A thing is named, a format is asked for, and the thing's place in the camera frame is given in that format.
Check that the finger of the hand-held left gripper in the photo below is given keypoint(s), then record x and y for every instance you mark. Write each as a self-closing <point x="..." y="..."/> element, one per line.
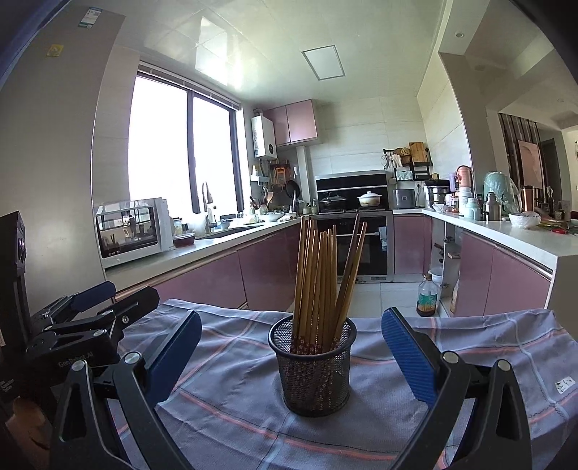
<point x="95" y="294"/>
<point x="137" y="303"/>

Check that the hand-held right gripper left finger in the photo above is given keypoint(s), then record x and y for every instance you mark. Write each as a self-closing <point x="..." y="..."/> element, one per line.
<point x="176" y="357"/>

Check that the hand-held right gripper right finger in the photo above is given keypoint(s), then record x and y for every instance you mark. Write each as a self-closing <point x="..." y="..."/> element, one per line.
<point x="408" y="357"/>

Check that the black mesh holder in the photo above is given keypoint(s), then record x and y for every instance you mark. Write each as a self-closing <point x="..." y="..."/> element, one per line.
<point x="311" y="379"/>

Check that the group of wooden chopsticks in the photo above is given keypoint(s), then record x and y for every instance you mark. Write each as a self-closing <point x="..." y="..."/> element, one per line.
<point x="316" y="280"/>

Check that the cooking oil bottle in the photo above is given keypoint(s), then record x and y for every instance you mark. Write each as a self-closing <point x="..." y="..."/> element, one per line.
<point x="427" y="300"/>

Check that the white microwave oven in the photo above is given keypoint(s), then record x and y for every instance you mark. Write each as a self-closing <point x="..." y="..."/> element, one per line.
<point x="133" y="235"/>

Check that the dark red container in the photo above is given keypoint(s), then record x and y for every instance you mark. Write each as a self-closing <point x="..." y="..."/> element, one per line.
<point x="184" y="239"/>

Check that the pink base cabinets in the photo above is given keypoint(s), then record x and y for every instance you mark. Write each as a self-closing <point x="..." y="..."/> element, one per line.
<point x="496" y="280"/>
<point x="212" y="275"/>

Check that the blue checked tablecloth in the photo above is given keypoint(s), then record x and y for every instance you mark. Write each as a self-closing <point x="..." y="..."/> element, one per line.
<point x="244" y="402"/>

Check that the white bucket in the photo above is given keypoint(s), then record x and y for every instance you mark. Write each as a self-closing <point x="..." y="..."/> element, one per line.
<point x="437" y="275"/>

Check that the black built-in oven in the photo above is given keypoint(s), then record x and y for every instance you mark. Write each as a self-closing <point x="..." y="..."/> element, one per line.
<point x="372" y="253"/>

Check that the kitchen faucet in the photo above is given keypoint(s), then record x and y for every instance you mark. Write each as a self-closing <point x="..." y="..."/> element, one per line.
<point x="208" y="203"/>

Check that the grey refrigerator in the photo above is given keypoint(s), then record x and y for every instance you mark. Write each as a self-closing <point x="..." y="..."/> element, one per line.
<point x="54" y="158"/>

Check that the silver rice cooker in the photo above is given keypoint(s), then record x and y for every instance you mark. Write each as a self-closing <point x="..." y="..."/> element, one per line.
<point x="404" y="199"/>

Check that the white bowl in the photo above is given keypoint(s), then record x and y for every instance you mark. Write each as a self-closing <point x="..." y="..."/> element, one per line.
<point x="272" y="217"/>

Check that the kitchen window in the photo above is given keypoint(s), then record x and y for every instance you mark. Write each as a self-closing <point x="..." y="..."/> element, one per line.
<point x="158" y="144"/>

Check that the pale green bottle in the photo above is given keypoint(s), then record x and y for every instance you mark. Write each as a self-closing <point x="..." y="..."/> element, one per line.
<point x="473" y="209"/>

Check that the white casserole pot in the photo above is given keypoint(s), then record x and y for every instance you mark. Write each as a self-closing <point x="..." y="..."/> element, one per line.
<point x="369" y="199"/>

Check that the steel steamer pot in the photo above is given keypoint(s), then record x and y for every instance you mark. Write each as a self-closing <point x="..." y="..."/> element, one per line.
<point x="437" y="196"/>

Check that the steel thermos bottle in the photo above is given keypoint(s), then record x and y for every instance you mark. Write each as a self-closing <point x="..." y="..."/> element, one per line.
<point x="492" y="208"/>

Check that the black wok with glass lid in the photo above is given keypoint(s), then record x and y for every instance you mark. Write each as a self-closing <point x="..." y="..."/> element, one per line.
<point x="333" y="202"/>

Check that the white plastic bag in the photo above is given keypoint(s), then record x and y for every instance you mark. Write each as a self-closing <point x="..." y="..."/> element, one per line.
<point x="524" y="220"/>

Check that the pink thermos jug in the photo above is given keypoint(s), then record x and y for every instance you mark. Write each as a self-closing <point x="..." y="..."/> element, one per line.
<point x="464" y="178"/>

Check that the black range hood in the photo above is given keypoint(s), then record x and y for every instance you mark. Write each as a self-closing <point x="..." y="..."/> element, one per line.
<point x="352" y="178"/>

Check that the green appliance under plastic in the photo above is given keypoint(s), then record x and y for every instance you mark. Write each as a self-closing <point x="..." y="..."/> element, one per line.
<point x="503" y="190"/>

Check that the black frying pan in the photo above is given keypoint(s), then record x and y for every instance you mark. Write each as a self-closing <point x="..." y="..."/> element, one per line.
<point x="292" y="188"/>

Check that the brown thermos cup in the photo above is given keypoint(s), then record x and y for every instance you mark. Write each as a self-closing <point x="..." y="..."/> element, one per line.
<point x="528" y="199"/>

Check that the wooden cutting board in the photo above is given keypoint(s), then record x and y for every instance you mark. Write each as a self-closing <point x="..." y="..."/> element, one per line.
<point x="417" y="152"/>

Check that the white water heater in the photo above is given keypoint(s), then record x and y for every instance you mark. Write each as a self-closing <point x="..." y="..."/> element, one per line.
<point x="263" y="138"/>

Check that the wooden slat partition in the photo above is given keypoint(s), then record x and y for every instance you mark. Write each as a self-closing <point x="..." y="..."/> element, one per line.
<point x="506" y="135"/>

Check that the ceiling light panel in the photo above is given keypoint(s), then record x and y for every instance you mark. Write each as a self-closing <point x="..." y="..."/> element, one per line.
<point x="323" y="63"/>

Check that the wall-mounted storage rack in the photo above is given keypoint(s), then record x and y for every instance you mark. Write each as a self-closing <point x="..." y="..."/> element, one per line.
<point x="417" y="171"/>

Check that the framed wall picture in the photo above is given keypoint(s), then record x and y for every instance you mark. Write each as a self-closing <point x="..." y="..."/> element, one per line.
<point x="530" y="165"/>

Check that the pink wall cabinet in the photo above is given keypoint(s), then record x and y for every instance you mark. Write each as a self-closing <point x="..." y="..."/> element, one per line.
<point x="296" y="122"/>

